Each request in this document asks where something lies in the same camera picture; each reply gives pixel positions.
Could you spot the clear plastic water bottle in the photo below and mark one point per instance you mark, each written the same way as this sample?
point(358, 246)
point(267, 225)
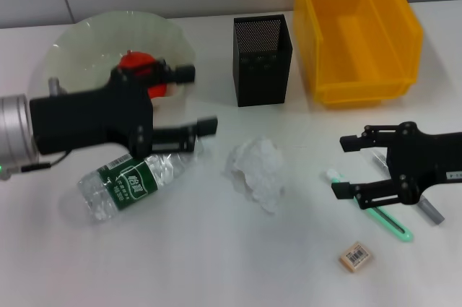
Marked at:
point(122, 186)

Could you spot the yellow plastic storage bin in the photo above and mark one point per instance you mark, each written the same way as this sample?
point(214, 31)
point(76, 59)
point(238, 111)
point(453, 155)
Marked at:
point(361, 39)

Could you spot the white paper ball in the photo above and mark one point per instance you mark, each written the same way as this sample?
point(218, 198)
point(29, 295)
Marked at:
point(258, 169)

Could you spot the grey marker pen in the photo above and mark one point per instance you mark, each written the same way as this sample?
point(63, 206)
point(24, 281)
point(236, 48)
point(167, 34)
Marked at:
point(431, 211)

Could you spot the red-orange fruit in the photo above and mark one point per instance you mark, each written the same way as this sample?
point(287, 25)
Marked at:
point(137, 59)

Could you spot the beige eraser with barcode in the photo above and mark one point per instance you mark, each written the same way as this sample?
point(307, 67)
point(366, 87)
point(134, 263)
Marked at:
point(356, 257)

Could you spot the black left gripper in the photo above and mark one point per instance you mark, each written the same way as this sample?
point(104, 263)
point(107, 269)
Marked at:
point(94, 119)

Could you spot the black mesh pen holder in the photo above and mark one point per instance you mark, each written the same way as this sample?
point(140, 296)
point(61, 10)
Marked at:
point(261, 76)

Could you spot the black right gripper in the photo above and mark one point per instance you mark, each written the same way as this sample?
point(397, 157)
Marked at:
point(422, 162)

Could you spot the green utility knife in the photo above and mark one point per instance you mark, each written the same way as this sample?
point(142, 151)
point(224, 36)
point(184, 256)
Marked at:
point(391, 225)

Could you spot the translucent wavy fruit plate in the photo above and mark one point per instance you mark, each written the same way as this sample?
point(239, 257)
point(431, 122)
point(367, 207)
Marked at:
point(94, 43)

